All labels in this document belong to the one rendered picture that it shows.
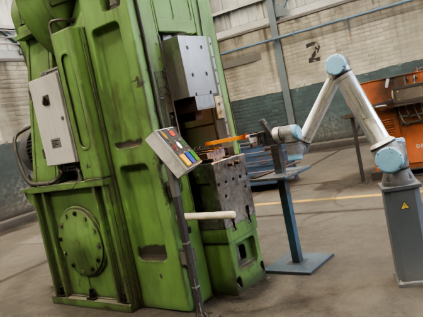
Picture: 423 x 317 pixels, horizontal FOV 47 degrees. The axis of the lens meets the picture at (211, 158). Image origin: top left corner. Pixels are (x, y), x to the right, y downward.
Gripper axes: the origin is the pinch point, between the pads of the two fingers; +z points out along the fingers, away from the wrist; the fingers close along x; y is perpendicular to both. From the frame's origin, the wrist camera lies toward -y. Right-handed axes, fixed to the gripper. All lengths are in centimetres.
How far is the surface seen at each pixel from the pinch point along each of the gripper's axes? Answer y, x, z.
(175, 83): -42, -17, 37
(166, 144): -7, -71, 5
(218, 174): 22.0, -12.1, 20.1
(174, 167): 6, -71, 3
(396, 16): -130, 750, 107
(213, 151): 7.3, -5.4, 26.4
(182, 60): -55, -17, 28
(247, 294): 105, -12, 16
